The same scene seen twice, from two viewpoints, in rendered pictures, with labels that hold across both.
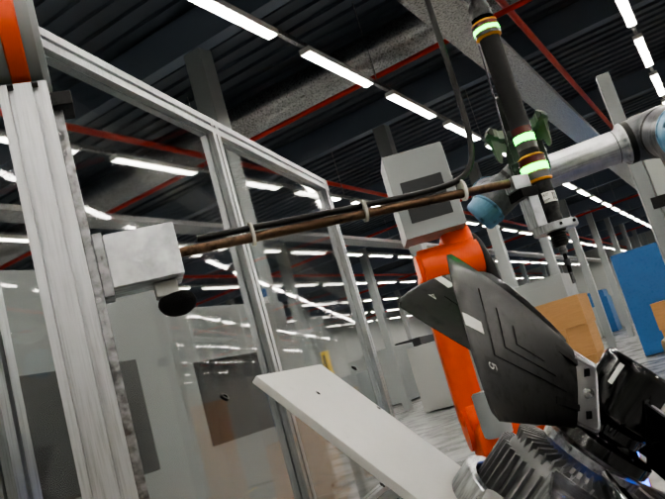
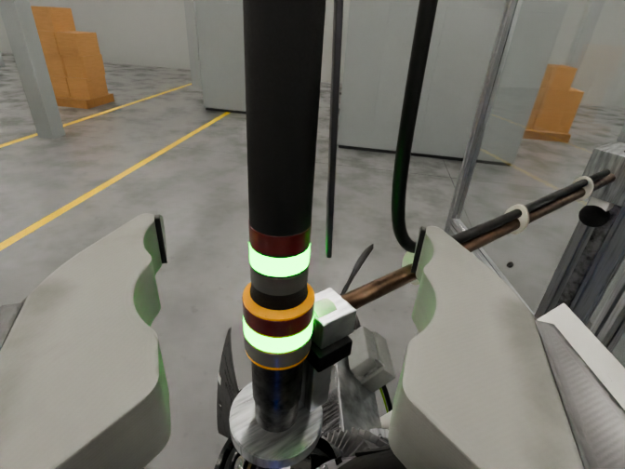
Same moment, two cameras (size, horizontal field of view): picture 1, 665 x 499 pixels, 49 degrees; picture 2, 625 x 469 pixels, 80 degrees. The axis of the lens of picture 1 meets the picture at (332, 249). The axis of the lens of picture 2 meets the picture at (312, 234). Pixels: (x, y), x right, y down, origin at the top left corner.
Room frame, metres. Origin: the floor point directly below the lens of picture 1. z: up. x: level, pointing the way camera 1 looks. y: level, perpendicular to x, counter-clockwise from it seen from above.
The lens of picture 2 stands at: (1.29, -0.39, 1.73)
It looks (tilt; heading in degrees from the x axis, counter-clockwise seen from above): 30 degrees down; 160
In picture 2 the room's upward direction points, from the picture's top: 4 degrees clockwise
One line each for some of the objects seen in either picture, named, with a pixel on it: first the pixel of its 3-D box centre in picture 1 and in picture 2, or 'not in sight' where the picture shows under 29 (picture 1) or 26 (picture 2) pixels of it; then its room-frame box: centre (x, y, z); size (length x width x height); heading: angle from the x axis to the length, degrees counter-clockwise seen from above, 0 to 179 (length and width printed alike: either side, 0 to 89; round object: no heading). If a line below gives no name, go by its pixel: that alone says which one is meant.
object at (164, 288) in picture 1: (176, 298); (595, 211); (0.94, 0.22, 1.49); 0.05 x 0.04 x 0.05; 108
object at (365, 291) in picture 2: (361, 214); (517, 221); (1.03, -0.05, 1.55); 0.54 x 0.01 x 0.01; 108
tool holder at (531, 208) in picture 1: (540, 203); (288, 372); (1.12, -0.34, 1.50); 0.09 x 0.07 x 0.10; 108
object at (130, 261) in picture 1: (139, 260); (621, 171); (0.93, 0.25, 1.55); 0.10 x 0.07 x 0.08; 108
